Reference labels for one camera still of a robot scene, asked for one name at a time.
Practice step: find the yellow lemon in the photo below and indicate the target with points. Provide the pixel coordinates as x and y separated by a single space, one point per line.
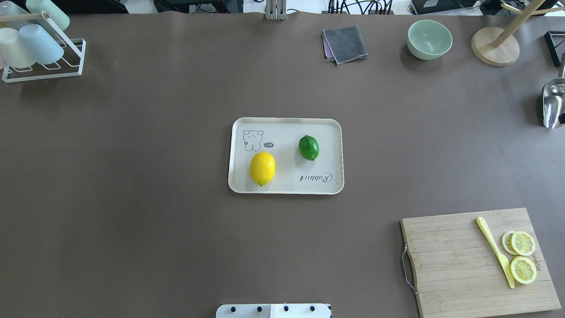
262 168

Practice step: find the green lime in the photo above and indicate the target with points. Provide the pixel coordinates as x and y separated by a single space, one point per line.
308 147

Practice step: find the cream rabbit tray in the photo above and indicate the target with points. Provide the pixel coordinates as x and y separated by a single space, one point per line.
279 136

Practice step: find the grey folded cloth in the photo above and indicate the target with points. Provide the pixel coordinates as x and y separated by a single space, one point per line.
342 45

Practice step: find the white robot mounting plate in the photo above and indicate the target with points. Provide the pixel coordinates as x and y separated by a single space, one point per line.
274 310

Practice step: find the mint green bowl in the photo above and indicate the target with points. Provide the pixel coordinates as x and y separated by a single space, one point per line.
428 39

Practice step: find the wooden cutting board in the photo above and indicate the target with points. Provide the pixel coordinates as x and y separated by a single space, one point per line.
457 275

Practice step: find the lemon slice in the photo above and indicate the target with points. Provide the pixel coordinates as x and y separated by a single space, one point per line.
523 269
522 243
506 243

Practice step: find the wooden mug tree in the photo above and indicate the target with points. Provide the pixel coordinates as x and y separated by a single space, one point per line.
498 47

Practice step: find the yellow plastic knife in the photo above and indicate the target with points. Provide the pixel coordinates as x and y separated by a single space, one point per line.
502 259

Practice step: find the light blue cup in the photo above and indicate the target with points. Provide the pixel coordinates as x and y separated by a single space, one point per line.
40 44

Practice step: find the metal scoop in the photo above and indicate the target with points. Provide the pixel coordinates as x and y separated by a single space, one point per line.
553 99

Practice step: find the white cup rack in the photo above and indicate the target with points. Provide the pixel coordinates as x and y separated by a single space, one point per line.
71 64

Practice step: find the cream cup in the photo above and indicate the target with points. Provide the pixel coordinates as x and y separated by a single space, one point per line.
13 49

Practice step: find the mint green cup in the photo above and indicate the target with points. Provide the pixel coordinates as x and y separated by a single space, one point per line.
60 18

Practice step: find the aluminium frame post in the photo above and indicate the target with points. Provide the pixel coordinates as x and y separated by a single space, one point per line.
276 9

